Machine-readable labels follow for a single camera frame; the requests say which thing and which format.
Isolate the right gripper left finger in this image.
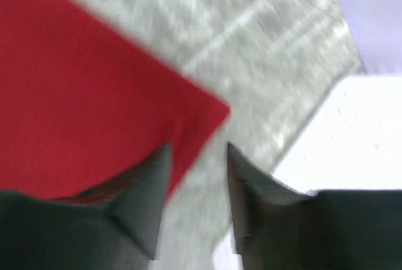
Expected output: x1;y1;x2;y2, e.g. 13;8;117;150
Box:
1;144;171;269

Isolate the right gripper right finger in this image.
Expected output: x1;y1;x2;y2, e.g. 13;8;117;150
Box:
226;143;401;269

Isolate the white perforated plastic basket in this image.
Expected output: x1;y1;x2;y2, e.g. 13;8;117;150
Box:
212;75;401;269

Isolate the red t-shirt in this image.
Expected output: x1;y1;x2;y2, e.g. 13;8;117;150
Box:
1;0;229;199

